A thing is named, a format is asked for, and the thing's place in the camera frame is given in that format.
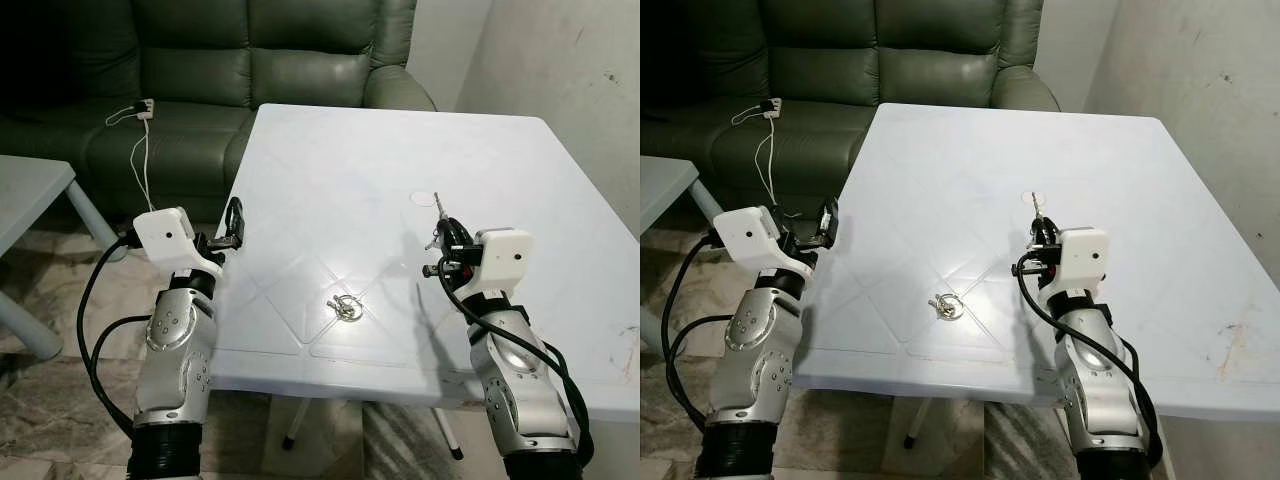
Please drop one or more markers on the silver key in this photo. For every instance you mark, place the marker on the silver key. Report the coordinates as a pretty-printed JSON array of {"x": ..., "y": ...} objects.
[
  {"x": 1036, "y": 205},
  {"x": 439, "y": 205}
]

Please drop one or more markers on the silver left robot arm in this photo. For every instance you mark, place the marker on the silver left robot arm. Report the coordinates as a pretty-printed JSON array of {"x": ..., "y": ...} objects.
[
  {"x": 750, "y": 340},
  {"x": 180, "y": 340}
]

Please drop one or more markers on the white plastic table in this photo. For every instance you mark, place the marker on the white plastic table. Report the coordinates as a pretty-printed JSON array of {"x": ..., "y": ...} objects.
[
  {"x": 1000, "y": 150},
  {"x": 380, "y": 150}
]

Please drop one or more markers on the black and white charger plug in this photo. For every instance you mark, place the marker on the black and white charger plug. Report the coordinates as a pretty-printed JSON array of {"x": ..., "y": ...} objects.
[
  {"x": 148, "y": 108},
  {"x": 772, "y": 106}
]

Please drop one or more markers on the grey side table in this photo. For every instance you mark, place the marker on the grey side table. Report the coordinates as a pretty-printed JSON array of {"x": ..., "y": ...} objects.
[
  {"x": 660, "y": 185},
  {"x": 25, "y": 190}
]

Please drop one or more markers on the dark green leather sofa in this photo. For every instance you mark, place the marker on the dark green leather sofa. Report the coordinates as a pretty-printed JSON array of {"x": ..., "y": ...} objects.
[
  {"x": 830, "y": 70},
  {"x": 200, "y": 70}
]

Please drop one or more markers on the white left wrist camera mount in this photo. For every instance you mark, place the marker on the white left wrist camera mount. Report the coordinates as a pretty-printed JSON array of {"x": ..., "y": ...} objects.
[
  {"x": 745, "y": 235},
  {"x": 165, "y": 232}
]

